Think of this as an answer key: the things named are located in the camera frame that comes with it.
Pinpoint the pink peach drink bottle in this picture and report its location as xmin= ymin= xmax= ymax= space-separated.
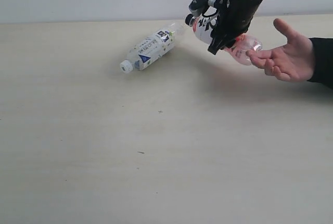
xmin=185 ymin=14 xmax=263 ymax=66

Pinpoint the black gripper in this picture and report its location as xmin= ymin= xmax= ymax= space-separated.
xmin=208 ymin=0 xmax=263 ymax=55

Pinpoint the white blue label bottle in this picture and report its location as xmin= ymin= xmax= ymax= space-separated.
xmin=120 ymin=22 xmax=185 ymax=73

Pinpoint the person's open hand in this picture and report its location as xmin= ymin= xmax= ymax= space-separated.
xmin=246 ymin=18 xmax=315 ymax=82

